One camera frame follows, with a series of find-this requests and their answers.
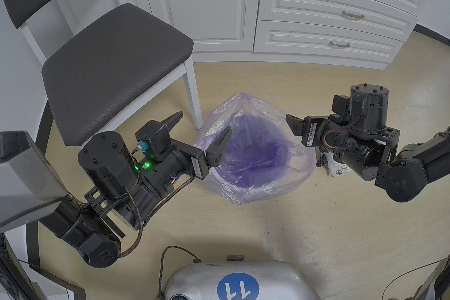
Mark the crumpled white paper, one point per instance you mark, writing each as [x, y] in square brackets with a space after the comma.
[334, 168]

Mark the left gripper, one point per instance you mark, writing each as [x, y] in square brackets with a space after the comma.
[175, 165]

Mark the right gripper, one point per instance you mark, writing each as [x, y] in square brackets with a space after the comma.
[321, 131]

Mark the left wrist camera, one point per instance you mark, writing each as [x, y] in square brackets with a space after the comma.
[156, 140]

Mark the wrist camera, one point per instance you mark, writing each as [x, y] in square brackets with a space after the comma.
[340, 107]
[156, 140]

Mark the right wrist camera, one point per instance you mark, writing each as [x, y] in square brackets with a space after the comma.
[340, 107]

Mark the purple plastic bag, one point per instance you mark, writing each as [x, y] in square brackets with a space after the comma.
[253, 151]

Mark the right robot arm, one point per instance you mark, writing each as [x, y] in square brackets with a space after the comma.
[369, 108]

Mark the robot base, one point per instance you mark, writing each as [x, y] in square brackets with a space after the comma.
[239, 281]

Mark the white chair with grey seat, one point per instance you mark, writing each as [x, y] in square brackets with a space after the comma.
[112, 59]

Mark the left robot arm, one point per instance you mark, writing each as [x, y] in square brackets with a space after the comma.
[105, 158]

